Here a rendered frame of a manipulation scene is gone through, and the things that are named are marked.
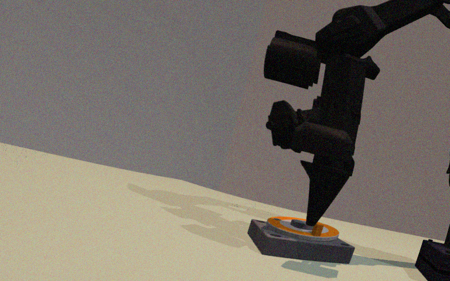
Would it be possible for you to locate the orange round plate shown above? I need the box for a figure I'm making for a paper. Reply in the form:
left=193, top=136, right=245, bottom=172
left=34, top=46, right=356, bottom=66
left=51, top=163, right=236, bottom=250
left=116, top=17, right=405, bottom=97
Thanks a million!
left=266, top=217, right=339, bottom=242

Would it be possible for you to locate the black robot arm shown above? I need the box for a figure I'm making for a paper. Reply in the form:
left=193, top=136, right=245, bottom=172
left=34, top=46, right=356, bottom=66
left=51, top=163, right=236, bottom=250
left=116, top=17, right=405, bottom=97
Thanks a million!
left=264, top=0, right=450, bottom=149

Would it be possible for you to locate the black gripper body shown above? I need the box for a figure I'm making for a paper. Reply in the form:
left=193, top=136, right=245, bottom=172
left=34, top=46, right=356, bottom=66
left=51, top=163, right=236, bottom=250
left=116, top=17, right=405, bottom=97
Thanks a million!
left=290, top=90, right=362, bottom=176

